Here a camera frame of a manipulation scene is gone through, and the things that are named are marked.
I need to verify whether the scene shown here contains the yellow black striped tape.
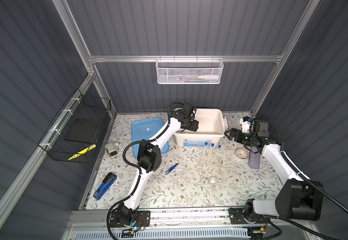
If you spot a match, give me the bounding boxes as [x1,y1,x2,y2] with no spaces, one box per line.
[68,144,96,161]

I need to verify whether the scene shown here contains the aluminium rail front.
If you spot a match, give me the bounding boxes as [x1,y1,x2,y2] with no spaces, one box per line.
[68,206,313,230]

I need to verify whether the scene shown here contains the black wire mesh basket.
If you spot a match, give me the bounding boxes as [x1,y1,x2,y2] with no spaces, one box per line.
[39,90,112,164]

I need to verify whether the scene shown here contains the blue plastic tweezers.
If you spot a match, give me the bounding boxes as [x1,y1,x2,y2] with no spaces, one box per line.
[166,163,179,175]

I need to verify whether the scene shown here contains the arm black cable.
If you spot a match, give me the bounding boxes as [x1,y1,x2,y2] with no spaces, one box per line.
[106,101,193,240]
[253,117,348,240]

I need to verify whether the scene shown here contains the white tube in mesh basket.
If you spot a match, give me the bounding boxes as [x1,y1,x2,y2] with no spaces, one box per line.
[198,75,220,81]

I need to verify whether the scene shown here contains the white plastic storage bin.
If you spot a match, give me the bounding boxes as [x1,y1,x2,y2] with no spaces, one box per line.
[174,109,228,147]

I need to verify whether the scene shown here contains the small white crucible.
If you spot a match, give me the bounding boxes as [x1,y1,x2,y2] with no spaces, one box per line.
[209,177,218,186]

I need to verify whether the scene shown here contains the black pad in basket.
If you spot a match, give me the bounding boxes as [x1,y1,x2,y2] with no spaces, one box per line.
[65,119,100,144]

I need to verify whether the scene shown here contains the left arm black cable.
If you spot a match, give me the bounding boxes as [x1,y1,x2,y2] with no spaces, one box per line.
[106,101,193,240]

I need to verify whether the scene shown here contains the clear plastic test tube rack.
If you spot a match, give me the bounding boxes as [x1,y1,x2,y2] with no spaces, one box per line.
[196,144,222,178]

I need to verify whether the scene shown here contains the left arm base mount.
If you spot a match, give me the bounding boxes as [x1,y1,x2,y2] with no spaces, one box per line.
[108,210,151,228]

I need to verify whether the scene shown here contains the white wire mesh basket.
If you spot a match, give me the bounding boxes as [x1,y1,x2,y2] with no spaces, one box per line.
[155,58,224,85]

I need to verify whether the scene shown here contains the blue clip at table edge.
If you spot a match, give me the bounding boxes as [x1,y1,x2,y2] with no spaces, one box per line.
[94,173,117,201]

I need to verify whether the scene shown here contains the blue plastic bin lid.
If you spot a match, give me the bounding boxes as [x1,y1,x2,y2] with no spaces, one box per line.
[131,117,164,142]

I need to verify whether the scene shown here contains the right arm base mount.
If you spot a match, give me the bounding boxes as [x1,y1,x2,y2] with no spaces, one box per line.
[228,207,264,225]

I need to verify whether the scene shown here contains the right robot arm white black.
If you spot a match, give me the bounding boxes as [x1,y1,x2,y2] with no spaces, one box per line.
[225,118,323,223]

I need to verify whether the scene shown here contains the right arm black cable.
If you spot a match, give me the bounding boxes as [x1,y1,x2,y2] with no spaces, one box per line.
[253,117,348,240]

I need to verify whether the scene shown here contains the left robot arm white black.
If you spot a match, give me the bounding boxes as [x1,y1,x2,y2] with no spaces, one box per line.
[116,102,199,225]

